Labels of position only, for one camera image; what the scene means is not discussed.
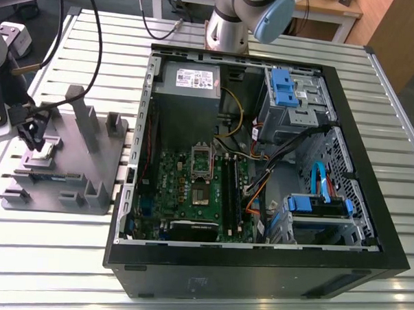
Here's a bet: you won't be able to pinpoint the black cable bundle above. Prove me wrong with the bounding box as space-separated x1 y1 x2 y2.
244 121 333 202

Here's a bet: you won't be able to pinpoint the wooden cabinet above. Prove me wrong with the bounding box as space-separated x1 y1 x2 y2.
343 0 414 97

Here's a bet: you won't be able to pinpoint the blue VGA port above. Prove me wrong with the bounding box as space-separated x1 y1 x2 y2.
139 197 155 218

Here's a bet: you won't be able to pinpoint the grey metal disk bay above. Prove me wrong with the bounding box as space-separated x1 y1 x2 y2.
264 191 380 250

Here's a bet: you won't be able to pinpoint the blue SATA wire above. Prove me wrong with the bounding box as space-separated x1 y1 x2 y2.
309 160 335 204

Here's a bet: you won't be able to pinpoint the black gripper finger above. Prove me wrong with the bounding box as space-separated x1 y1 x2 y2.
31 110 54 152
17 121 41 152

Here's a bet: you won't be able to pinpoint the orange wires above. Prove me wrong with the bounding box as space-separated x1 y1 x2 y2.
244 187 263 217

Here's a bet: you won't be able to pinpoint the black PC case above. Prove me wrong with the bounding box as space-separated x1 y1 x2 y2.
100 40 414 310

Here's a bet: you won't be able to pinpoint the metal locking lever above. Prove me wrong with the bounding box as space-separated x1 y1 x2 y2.
209 147 218 184

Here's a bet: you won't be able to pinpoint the blue plastic drive latch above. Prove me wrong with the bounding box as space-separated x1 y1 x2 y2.
268 67 303 109

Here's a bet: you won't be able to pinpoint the grey power supply unit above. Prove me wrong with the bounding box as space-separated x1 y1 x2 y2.
148 60 222 156

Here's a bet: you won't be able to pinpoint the blue RAM stick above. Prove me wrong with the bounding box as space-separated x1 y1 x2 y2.
13 169 84 184

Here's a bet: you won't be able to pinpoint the black camera cable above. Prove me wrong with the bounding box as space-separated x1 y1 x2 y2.
12 0 67 78
39 0 106 114

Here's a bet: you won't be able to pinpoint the grey cable silver plug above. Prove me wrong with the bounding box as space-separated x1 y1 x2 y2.
135 0 186 40

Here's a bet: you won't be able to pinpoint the hard disk in blue carrier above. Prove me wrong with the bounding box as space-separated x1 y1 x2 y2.
282 193 356 221

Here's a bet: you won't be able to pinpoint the white frame table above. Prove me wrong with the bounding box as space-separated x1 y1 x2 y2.
71 0 214 23

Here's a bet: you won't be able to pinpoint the green motherboard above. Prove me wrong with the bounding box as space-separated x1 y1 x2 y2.
130 147 263 246

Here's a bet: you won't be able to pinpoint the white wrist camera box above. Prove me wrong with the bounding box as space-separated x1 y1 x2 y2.
0 99 15 147
0 20 34 58

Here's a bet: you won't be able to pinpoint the CPU socket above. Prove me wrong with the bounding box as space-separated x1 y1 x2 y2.
189 180 212 208

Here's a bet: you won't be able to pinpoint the black RAM slot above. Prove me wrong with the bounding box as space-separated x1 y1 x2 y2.
229 157 242 232
220 154 234 235
225 155 238 235

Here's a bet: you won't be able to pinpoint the wooden top desk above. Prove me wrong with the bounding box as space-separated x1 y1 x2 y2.
290 0 365 45

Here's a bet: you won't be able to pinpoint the grey metal drive cage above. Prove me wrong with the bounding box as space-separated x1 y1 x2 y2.
257 62 339 147

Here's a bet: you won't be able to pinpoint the coloured power wire bundle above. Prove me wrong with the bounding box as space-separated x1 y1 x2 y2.
215 137 269 163

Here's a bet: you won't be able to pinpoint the silver top CPU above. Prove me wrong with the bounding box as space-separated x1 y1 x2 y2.
32 141 56 160

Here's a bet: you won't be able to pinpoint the grey plastic parts rack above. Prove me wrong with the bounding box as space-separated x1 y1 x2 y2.
0 82 131 217

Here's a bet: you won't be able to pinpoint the yellow wire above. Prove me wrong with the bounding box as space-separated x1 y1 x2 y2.
216 86 246 141

